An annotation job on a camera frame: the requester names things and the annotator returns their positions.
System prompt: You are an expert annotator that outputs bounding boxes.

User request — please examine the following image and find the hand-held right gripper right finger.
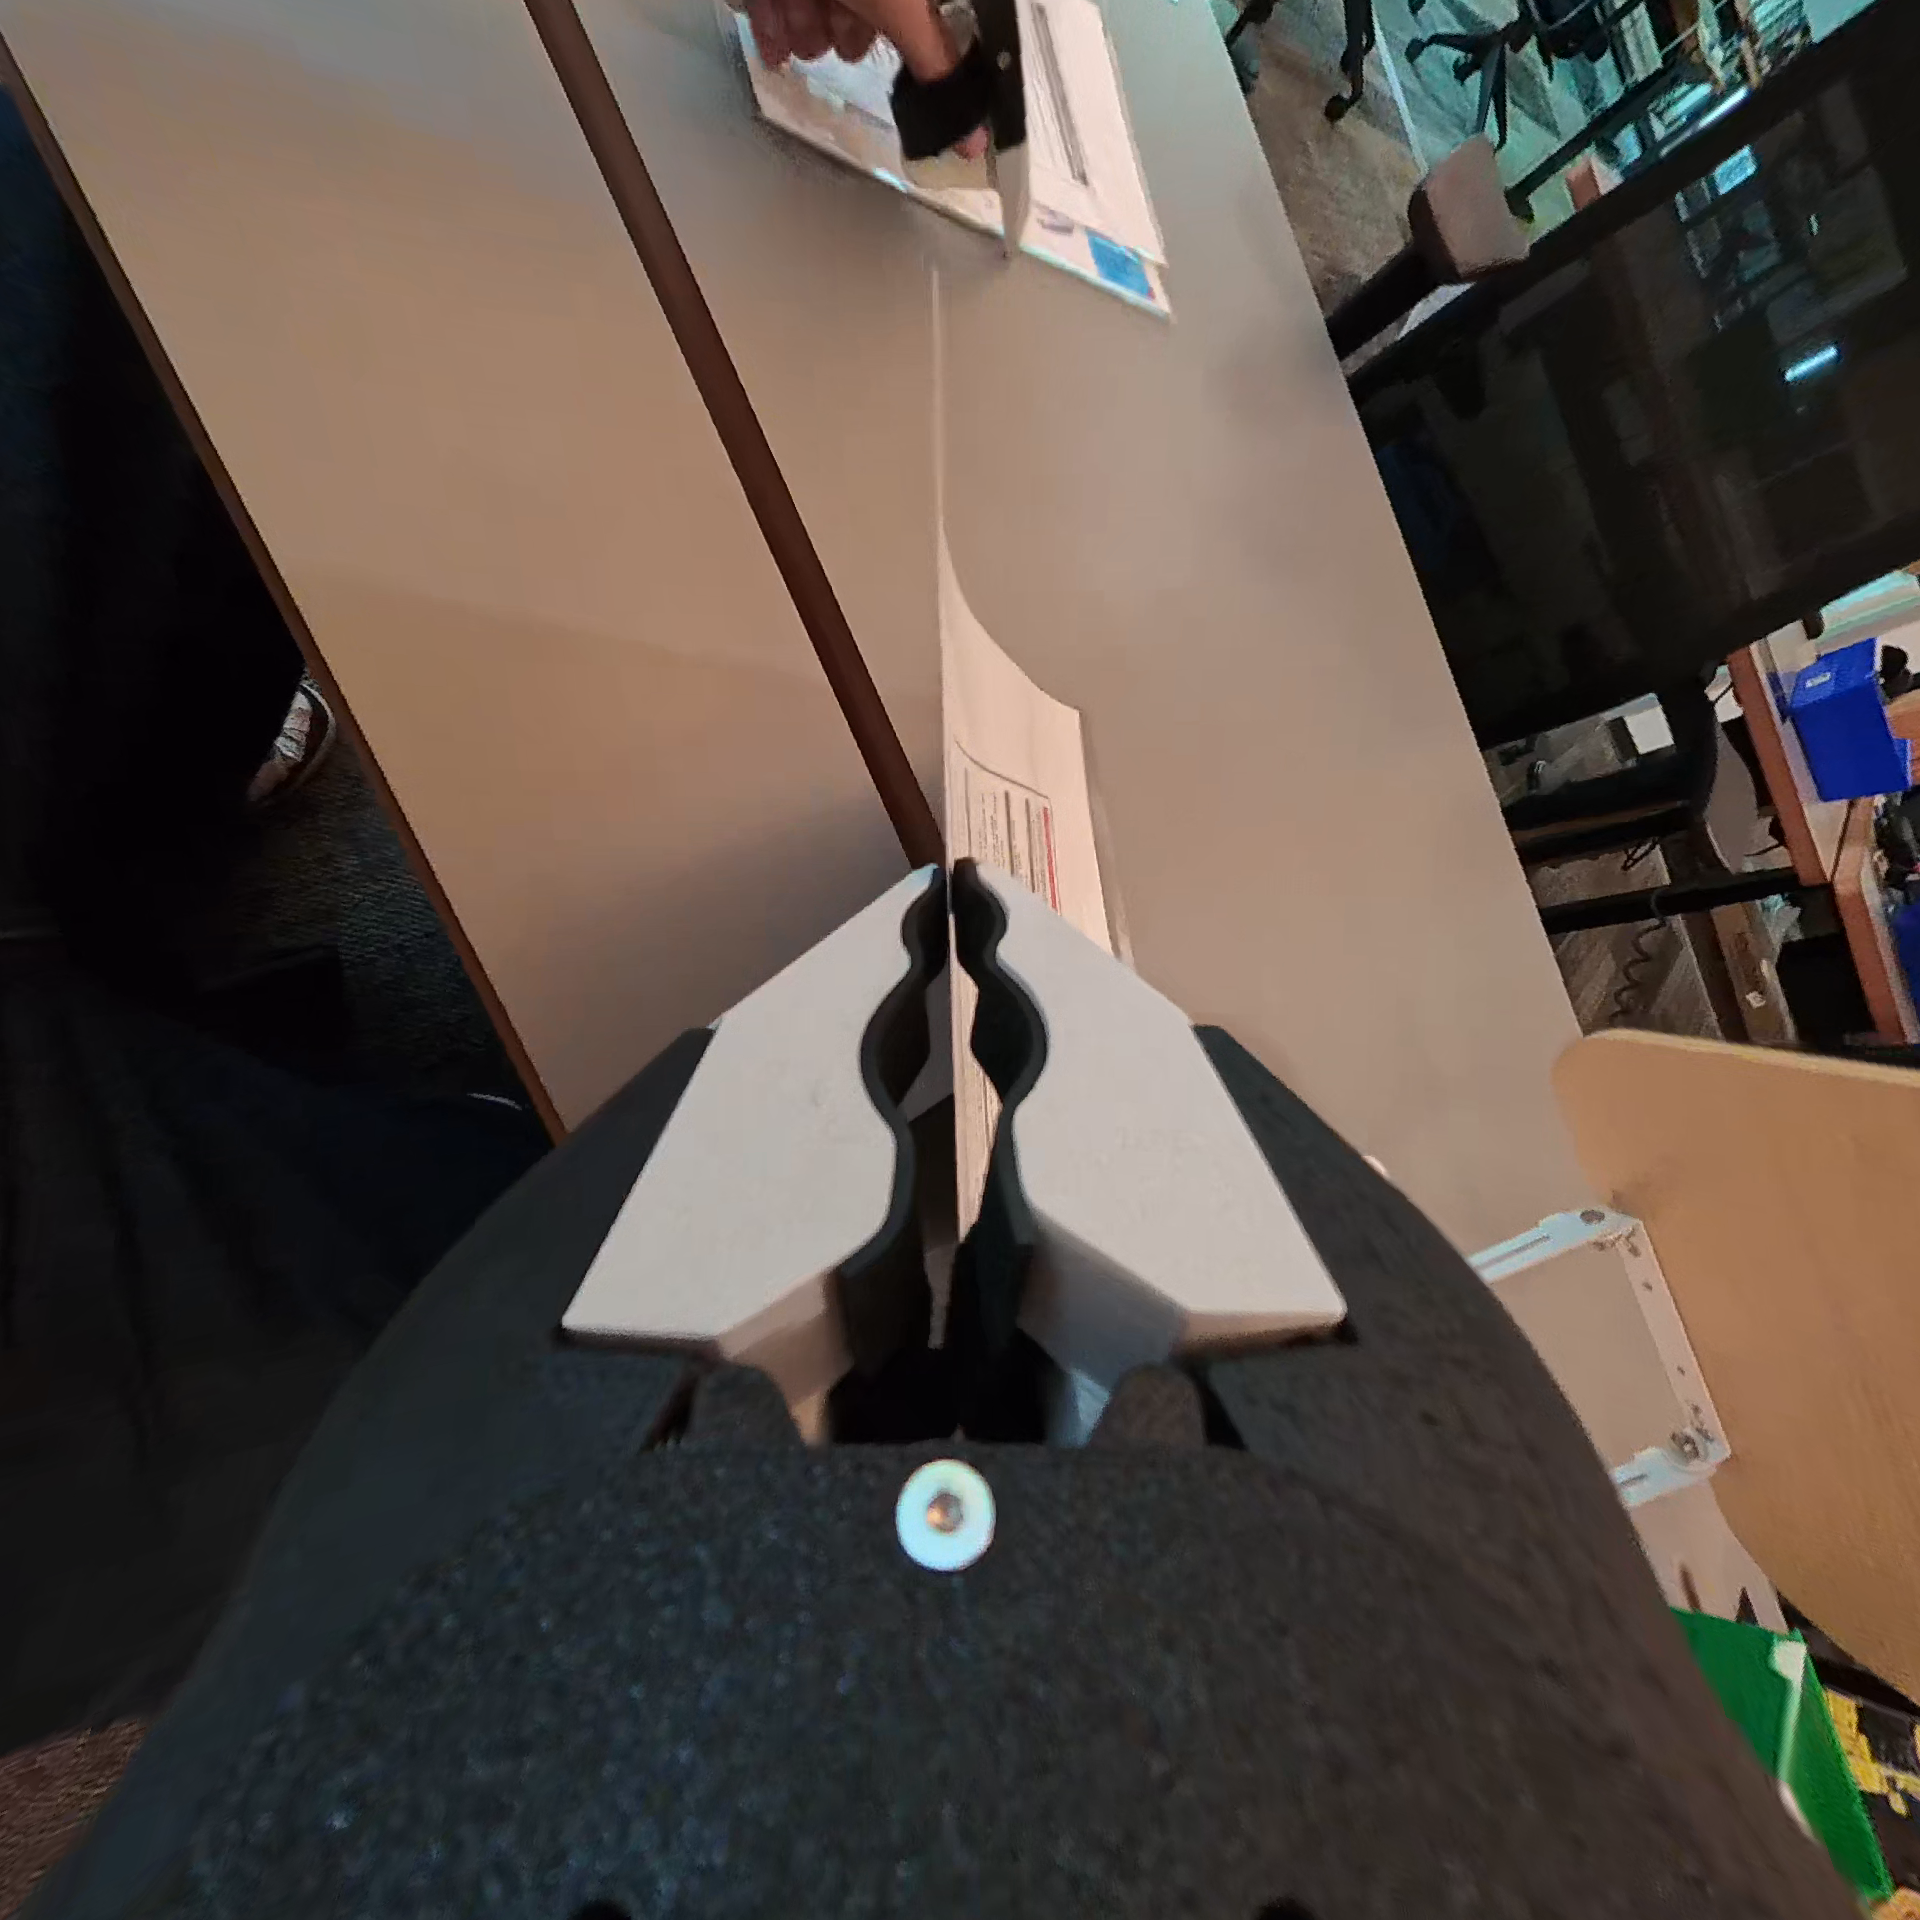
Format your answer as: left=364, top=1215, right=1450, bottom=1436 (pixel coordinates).
left=953, top=855, right=1349, bottom=1445

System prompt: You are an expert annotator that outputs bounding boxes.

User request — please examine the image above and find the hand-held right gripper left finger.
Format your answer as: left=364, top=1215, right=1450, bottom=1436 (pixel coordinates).
left=562, top=862, right=955, bottom=1439

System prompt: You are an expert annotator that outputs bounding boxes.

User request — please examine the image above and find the clear plastic document sleeve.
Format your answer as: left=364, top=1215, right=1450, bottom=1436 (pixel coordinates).
left=731, top=12, right=1010, bottom=242

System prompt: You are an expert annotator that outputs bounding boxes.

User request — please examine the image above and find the white sheet with boxed print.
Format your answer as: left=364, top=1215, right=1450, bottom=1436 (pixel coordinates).
left=929, top=268, right=1130, bottom=1254

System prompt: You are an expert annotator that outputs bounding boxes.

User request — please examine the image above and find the person's left hand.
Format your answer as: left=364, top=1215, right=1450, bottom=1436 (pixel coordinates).
left=746, top=0, right=906, bottom=71

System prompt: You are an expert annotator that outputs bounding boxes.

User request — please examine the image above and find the white sheet with blue square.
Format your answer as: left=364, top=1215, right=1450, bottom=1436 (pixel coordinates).
left=1035, top=209, right=1178, bottom=320

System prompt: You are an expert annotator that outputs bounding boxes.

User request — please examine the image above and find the small brown side table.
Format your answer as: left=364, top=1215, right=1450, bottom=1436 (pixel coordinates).
left=1329, top=135, right=1537, bottom=360

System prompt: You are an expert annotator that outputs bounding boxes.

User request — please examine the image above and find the black office chair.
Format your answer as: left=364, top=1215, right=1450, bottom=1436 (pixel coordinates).
left=1401, top=0, right=1608, bottom=120

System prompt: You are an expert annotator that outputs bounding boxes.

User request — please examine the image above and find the person's white shoe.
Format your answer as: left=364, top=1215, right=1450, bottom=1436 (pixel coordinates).
left=244, top=671, right=341, bottom=807

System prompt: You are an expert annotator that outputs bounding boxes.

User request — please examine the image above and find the tan plywood board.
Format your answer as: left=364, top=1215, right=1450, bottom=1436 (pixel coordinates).
left=1552, top=1026, right=1920, bottom=1705

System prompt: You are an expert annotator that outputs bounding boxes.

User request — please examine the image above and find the large black monitor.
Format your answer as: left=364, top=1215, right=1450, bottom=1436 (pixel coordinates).
left=1329, top=15, right=1920, bottom=759

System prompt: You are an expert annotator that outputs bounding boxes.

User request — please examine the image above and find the green plastic bin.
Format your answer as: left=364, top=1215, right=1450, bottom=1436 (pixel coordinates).
left=1668, top=1605, right=1899, bottom=1910

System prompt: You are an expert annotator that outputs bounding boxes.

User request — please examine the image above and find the blue plastic bin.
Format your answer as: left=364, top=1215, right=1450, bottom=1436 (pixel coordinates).
left=1777, top=637, right=1920, bottom=805

